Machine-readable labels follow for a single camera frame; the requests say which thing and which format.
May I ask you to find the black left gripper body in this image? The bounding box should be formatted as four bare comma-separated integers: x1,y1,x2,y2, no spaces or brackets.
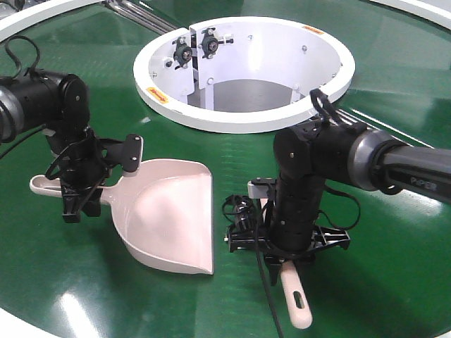
45,128,123,208

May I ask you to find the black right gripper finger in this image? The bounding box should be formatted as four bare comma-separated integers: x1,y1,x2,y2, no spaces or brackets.
264,256,285,286
294,255,316,277

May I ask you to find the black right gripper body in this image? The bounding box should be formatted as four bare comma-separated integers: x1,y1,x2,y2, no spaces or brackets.
228,225,350,262

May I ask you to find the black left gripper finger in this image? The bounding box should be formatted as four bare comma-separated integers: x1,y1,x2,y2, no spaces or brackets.
82,198,101,217
62,196,81,223

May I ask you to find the beige hand brush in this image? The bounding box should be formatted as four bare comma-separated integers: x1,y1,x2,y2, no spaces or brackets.
280,261,313,330

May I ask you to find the black cable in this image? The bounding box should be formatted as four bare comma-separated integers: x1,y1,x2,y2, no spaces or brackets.
221,194,272,233

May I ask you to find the beige plastic dustpan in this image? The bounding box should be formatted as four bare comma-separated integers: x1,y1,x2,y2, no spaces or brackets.
29,158,214,275

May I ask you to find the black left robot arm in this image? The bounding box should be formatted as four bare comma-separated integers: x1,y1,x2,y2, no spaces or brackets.
1,35,123,223

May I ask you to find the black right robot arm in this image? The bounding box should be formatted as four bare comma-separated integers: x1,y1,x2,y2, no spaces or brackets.
226,89,450,283

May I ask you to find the steel conveyor rollers left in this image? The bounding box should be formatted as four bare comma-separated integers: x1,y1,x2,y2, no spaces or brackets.
103,0,178,35

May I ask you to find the white outer conveyor rim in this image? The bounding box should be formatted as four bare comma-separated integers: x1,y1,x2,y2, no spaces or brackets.
1,1,450,41

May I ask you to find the left black bearing block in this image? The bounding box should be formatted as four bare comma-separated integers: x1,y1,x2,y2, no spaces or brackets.
172,37,192,70

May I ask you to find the black bearing block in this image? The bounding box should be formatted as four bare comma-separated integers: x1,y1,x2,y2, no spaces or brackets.
200,27,234,59
172,37,192,70

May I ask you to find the right black bearing block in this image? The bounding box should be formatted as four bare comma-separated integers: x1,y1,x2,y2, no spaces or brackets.
200,27,234,59

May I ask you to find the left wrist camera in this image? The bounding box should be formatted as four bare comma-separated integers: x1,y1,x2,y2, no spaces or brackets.
120,134,144,176

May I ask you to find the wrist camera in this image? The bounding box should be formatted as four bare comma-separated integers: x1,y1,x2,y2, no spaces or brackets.
120,134,144,176
247,177,276,200

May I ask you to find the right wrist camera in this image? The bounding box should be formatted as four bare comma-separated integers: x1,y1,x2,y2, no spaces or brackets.
247,177,276,200

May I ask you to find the white inner conveyor ring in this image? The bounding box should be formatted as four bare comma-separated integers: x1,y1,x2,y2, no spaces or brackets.
132,16,356,134

